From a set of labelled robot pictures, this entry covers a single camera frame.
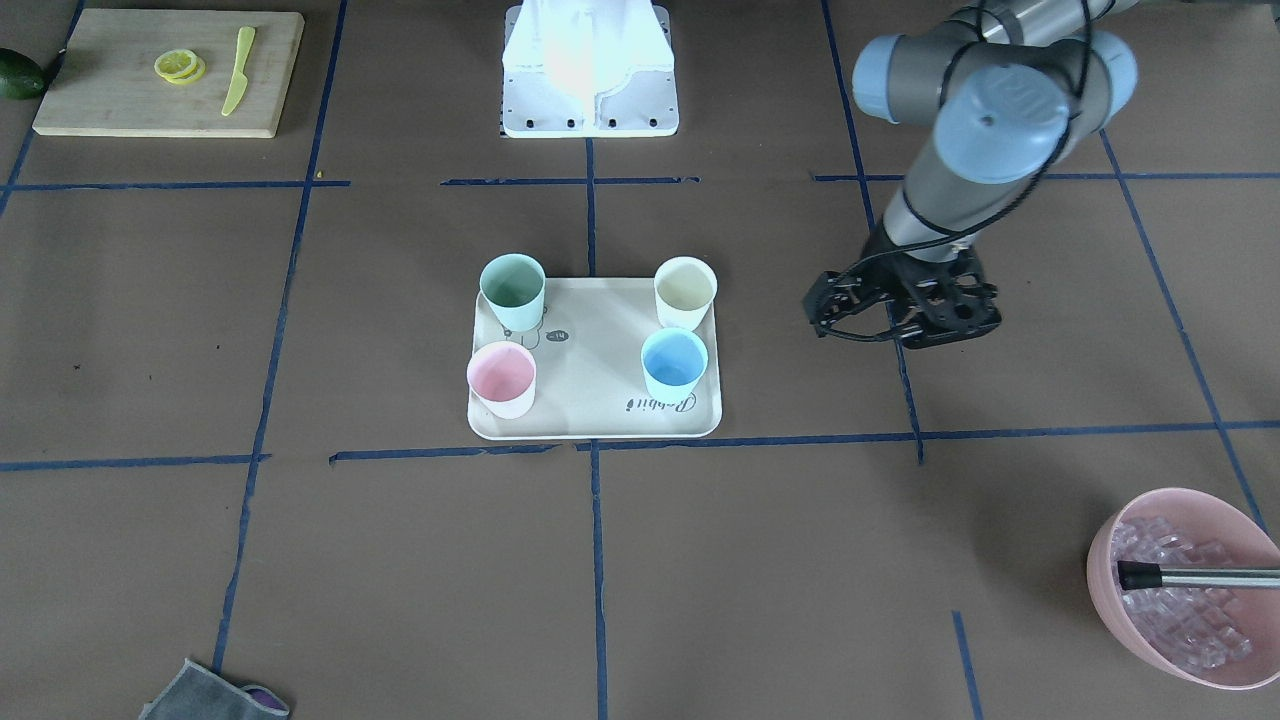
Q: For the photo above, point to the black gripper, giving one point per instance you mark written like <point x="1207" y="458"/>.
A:
<point x="886" y="279"/>

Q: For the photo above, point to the pale yellow cup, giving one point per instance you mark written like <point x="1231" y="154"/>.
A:
<point x="684" y="290"/>

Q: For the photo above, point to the blue cup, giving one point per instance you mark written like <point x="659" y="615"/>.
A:
<point x="673" y="361"/>

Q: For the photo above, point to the green cup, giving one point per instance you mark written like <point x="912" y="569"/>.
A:
<point x="514" y="285"/>

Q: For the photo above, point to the pink cup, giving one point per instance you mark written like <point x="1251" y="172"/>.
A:
<point x="503" y="376"/>

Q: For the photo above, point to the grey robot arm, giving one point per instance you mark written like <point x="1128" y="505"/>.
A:
<point x="1007" y="89"/>

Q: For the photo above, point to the cream rabbit tray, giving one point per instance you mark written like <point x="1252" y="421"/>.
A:
<point x="590" y="378"/>

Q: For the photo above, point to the metal tongs black tip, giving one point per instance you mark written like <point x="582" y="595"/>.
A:
<point x="1140" y="576"/>

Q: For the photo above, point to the pink bowl with ice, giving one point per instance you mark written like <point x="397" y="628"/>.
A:
<point x="1219" y="636"/>

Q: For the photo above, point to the yellow-green plastic knife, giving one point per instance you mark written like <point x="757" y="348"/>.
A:
<point x="238" y="81"/>

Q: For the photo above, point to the lemon slices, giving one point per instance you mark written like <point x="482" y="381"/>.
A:
<point x="180" y="66"/>

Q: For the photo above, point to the grey folded cloth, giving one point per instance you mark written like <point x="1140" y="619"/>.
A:
<point x="198" y="693"/>

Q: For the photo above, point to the wooden cutting board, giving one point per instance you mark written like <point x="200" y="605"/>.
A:
<point x="107" y="86"/>

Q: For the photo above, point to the green lime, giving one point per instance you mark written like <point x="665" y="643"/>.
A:
<point x="21" y="77"/>

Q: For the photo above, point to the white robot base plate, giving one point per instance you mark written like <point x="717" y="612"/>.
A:
<point x="588" y="69"/>

